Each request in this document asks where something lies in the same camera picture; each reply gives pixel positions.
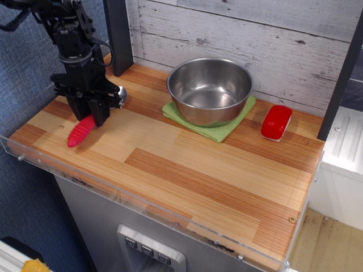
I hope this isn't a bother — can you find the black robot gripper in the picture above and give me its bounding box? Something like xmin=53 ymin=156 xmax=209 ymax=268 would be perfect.
xmin=50 ymin=45 xmax=127 ymax=128

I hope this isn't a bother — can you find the red handled metal spoon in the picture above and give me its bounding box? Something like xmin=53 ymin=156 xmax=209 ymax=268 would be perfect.
xmin=67 ymin=86 xmax=127 ymax=148

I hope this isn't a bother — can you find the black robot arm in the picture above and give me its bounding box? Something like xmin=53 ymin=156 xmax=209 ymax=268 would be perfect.
xmin=1 ymin=1 xmax=126 ymax=127

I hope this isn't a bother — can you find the stainless steel bowl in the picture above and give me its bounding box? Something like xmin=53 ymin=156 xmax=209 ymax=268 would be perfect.
xmin=167 ymin=57 xmax=254 ymax=128

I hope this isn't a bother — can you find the green folded cloth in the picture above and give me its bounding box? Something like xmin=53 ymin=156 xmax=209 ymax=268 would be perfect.
xmin=162 ymin=96 xmax=256 ymax=143

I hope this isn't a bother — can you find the grey toy fridge cabinet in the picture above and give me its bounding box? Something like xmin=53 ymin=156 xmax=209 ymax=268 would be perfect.
xmin=56 ymin=177 xmax=257 ymax=271

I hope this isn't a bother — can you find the silver dispenser button panel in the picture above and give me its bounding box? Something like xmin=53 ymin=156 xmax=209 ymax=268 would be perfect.
xmin=117 ymin=224 xmax=187 ymax=271

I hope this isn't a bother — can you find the yellow black object corner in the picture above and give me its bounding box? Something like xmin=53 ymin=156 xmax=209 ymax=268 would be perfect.
xmin=1 ymin=237 xmax=51 ymax=271

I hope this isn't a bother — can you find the red and white sushi toy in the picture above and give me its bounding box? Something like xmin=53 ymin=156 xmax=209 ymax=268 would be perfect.
xmin=261 ymin=105 xmax=293 ymax=142

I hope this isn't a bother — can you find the white toy sink unit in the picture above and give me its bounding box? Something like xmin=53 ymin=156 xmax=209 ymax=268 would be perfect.
xmin=308 ymin=107 xmax=362 ymax=230

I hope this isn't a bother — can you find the clear acrylic guard rail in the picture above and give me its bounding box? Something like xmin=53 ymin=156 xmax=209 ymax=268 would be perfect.
xmin=0 ymin=39 xmax=324 ymax=272

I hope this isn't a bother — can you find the dark grey left post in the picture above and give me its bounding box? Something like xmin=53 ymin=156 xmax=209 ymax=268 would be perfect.
xmin=103 ymin=0 xmax=134 ymax=77

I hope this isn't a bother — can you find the dark grey post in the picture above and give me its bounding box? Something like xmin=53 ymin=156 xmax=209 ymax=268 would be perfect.
xmin=317 ymin=12 xmax=362 ymax=141
xmin=103 ymin=0 xmax=134 ymax=77

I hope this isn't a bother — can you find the dark grey right post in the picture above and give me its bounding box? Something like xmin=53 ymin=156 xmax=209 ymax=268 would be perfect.
xmin=317 ymin=12 xmax=362 ymax=141

